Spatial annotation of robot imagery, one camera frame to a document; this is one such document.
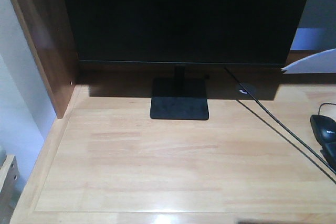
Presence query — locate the white paper stack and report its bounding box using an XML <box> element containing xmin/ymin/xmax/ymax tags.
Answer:
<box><xmin>282</xmin><ymin>49</ymin><xmax>335</xmax><ymax>74</ymax></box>

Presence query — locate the black monitor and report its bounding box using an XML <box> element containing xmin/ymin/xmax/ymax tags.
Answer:
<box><xmin>65</xmin><ymin>0</ymin><xmax>307</xmax><ymax>120</ymax></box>

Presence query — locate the black computer mouse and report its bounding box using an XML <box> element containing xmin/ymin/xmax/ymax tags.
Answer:
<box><xmin>310</xmin><ymin>114</ymin><xmax>335</xmax><ymax>170</ymax></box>

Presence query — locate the black monitor cable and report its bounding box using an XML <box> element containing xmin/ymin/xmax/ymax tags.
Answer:
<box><xmin>224</xmin><ymin>67</ymin><xmax>336</xmax><ymax>176</ymax></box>

